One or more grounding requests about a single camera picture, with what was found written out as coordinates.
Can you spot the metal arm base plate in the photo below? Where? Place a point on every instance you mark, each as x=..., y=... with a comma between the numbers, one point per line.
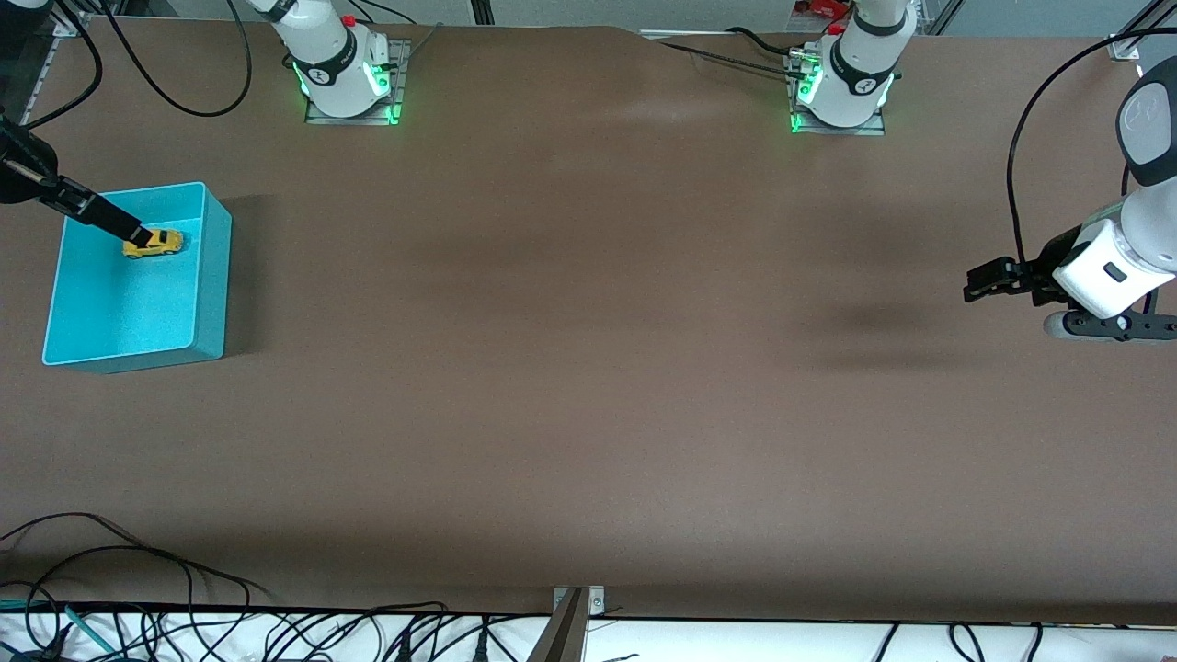
x=397, y=83
x=869, y=127

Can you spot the small metal bracket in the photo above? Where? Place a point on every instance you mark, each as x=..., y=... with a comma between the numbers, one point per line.
x=596, y=599

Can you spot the dark grey metal bar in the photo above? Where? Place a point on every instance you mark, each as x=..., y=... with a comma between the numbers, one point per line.
x=563, y=634

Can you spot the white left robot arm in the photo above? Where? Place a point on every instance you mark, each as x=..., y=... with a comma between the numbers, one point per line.
x=1154, y=221

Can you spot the black frame post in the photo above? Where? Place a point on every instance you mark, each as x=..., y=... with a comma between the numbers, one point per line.
x=483, y=11

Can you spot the aluminium frame struts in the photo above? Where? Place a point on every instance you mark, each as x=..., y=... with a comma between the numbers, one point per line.
x=942, y=14

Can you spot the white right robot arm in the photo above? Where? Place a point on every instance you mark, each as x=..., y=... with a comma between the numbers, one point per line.
x=336, y=74

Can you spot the teal plastic bin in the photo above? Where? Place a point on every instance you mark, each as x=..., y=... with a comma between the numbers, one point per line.
x=119, y=313

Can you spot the aluminium frame profile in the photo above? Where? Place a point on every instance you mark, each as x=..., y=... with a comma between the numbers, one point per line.
x=1126, y=44
x=64, y=26

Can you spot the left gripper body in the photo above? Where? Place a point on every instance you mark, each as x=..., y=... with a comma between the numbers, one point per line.
x=1037, y=273

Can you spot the red box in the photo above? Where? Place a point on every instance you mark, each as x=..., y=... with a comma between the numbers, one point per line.
x=823, y=9

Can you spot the white lower shelf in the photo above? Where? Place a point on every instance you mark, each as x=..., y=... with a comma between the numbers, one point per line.
x=736, y=644

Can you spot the yellow beetle toy car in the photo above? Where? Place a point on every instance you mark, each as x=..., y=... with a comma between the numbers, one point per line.
x=156, y=244

